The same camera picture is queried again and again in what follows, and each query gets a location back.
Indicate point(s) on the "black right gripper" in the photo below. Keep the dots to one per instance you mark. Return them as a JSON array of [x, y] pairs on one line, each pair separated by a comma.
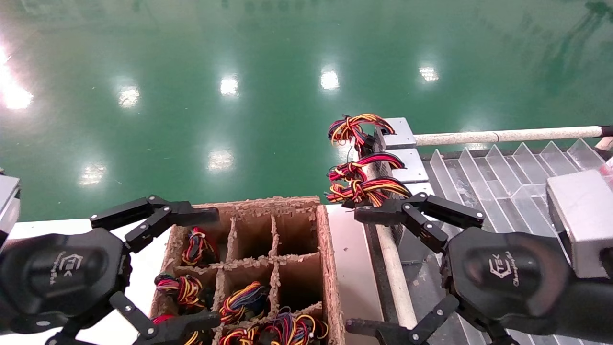
[[507, 278]]

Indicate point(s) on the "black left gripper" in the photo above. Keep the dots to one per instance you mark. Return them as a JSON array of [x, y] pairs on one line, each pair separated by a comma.
[[52, 278]]

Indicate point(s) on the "stainless steel plate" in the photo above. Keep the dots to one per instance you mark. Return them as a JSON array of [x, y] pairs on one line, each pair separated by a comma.
[[352, 268]]

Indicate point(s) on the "brown cardboard divider box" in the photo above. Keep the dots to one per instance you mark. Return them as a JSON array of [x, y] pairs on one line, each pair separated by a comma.
[[297, 230]]

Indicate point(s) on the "clear acrylic divider rack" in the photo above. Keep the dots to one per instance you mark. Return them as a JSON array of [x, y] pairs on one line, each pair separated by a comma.
[[503, 191]]

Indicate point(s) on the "long white rack pipe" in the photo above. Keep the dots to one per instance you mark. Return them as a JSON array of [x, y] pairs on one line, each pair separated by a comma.
[[503, 135]]

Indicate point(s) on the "small pink object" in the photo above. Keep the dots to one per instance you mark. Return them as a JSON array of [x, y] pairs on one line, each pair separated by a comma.
[[606, 167]]

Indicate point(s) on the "beige pipe stub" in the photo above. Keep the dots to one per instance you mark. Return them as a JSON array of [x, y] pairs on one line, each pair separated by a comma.
[[606, 143]]

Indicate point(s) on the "black pipe end cap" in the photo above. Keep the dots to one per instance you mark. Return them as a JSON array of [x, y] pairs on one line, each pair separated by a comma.
[[607, 131]]

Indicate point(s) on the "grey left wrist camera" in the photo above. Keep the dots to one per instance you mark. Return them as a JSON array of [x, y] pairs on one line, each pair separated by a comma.
[[8, 201]]

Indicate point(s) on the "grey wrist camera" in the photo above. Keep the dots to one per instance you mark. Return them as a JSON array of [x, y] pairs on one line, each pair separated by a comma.
[[8, 201], [584, 220]]

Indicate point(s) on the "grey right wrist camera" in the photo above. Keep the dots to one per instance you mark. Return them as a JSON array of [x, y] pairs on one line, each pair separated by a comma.
[[584, 220]]

